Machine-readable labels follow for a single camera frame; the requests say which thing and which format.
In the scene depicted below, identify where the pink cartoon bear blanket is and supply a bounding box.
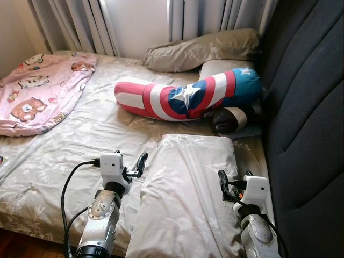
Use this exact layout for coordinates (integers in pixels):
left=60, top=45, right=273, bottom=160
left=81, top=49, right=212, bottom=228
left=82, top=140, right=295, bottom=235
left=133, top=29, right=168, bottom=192
left=0, top=52, right=97, bottom=137

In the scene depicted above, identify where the bed with grey floral sheet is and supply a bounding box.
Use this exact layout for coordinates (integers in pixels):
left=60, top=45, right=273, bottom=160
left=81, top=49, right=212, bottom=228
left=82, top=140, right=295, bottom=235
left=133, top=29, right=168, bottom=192
left=0, top=50, right=269, bottom=256

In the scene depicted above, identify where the large pale floral pillow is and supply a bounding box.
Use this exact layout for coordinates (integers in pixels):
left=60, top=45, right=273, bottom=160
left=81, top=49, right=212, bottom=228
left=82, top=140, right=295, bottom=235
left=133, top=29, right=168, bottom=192
left=125, top=133, right=248, bottom=258

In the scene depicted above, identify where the black and tan cushion roll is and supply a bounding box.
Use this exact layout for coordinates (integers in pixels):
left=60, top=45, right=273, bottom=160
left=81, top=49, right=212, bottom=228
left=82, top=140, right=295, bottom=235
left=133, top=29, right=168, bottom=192
left=211, top=102, right=264, bottom=134

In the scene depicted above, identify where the red white blue bolster pillow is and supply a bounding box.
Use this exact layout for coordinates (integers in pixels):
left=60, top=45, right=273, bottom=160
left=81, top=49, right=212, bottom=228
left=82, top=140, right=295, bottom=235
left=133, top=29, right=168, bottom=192
left=114, top=67, right=264, bottom=121

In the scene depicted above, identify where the dark grey upholstered sofa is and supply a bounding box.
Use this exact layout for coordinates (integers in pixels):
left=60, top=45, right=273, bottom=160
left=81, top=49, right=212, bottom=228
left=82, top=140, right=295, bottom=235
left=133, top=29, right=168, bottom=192
left=261, top=0, right=344, bottom=258

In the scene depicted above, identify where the light grey plain pillow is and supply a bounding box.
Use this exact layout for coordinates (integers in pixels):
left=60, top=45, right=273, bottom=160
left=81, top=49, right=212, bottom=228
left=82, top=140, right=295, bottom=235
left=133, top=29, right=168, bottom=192
left=199, top=59, right=256, bottom=81

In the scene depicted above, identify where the grey floral pillow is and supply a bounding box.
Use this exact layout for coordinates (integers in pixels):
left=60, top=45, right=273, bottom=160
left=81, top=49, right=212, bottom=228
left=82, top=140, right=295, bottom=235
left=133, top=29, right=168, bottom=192
left=142, top=28, right=262, bottom=73

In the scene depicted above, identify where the grey curtain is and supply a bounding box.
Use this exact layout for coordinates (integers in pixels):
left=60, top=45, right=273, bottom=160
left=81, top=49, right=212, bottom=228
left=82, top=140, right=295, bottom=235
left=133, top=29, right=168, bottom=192
left=169, top=0, right=280, bottom=44
left=30, top=0, right=120, bottom=57

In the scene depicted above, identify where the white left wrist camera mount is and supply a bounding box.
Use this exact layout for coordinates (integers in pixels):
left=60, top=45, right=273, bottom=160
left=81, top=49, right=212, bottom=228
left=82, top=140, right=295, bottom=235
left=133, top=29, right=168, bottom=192
left=99, top=153, right=131, bottom=187

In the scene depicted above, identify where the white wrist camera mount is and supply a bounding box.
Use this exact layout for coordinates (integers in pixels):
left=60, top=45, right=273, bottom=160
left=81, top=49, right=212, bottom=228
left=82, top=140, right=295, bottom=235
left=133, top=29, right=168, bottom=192
left=245, top=175, right=269, bottom=207
left=99, top=153, right=131, bottom=187

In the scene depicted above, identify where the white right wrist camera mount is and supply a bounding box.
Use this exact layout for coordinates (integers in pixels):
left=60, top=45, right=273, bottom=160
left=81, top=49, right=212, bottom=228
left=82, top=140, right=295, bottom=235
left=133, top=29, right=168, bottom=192
left=245, top=175, right=269, bottom=207

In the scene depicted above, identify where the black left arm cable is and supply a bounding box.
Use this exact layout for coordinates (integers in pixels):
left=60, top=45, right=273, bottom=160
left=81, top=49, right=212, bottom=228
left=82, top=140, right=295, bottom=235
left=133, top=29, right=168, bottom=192
left=61, top=158, right=103, bottom=258

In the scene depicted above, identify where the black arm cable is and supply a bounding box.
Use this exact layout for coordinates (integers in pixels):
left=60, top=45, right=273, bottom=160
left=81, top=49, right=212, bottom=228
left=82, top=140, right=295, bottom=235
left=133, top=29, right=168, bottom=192
left=61, top=158, right=103, bottom=258
left=221, top=180, right=288, bottom=258

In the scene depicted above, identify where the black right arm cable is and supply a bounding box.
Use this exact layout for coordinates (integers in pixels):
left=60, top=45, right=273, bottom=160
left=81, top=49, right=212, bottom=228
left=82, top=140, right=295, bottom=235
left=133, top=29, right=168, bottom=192
left=221, top=180, right=288, bottom=258

